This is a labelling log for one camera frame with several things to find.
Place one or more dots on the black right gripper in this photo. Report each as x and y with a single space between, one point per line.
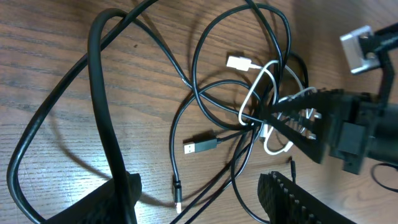
361 128

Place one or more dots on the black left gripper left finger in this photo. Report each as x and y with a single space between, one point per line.
100 206

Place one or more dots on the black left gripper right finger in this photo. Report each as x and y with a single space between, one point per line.
287 203

